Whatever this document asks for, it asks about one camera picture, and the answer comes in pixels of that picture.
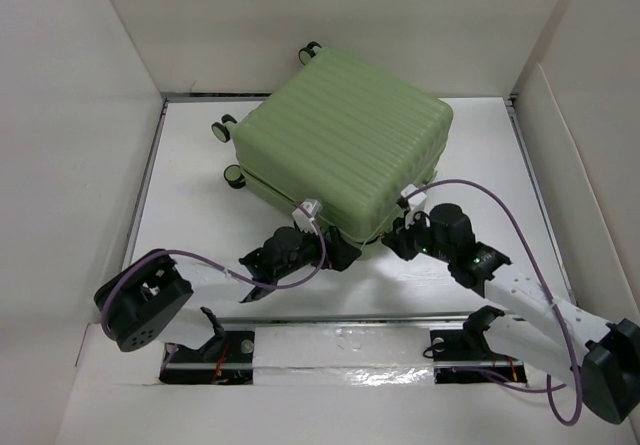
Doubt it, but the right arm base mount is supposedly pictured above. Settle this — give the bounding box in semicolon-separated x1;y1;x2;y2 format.
423;329;528;385

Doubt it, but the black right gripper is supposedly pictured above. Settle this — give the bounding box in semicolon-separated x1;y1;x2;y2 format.
379;209;453;264

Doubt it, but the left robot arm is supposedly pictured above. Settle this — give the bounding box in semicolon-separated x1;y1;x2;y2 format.
94;226;361;352

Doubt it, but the green hard-shell suitcase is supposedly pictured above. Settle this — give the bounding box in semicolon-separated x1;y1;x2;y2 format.
211;41;454;248

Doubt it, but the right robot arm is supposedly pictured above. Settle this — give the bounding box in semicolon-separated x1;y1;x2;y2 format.
382;199;639;424

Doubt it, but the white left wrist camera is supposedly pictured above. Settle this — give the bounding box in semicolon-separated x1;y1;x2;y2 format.
292;199;322;235

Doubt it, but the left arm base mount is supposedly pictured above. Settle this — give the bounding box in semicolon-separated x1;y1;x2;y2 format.
159;307;255;386

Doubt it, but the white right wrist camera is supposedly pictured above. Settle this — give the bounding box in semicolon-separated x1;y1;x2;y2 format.
400;184;427;228

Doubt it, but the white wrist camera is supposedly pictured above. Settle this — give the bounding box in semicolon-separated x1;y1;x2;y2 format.
400;184;427;228
292;199;322;235

